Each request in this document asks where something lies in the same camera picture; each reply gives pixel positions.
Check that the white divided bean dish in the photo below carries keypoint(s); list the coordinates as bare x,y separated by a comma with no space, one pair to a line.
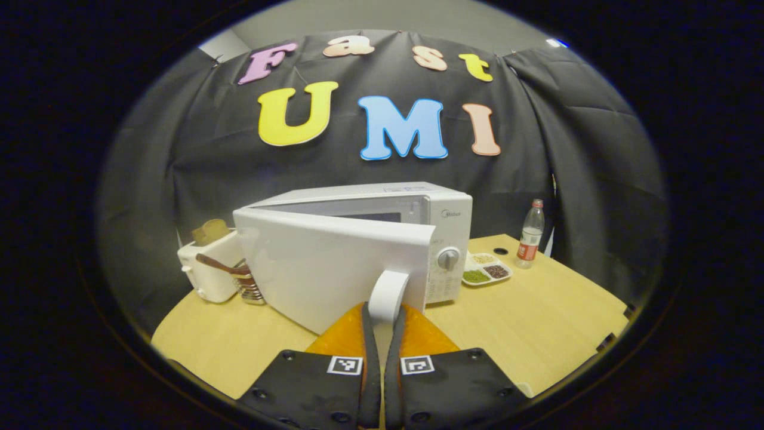
486,272

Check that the brown wooden spoon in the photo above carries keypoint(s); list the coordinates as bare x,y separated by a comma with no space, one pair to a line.
218,266

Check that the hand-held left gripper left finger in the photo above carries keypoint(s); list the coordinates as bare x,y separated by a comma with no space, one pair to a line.
371,382

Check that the white microwave oven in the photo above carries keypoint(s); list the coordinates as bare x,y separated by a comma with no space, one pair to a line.
334,263

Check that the brown bread slice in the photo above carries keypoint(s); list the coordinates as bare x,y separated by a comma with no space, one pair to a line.
210,232

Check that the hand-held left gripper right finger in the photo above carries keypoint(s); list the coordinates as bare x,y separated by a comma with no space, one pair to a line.
393,382

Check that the small ceiling light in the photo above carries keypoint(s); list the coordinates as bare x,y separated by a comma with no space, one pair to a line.
556,43

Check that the silver metal rack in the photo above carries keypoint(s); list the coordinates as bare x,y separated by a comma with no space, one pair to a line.
252,289

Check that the white toaster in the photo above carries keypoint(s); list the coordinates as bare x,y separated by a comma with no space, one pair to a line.
206,275

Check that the clear plastic drink bottle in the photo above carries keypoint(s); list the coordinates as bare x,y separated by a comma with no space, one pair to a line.
530,239

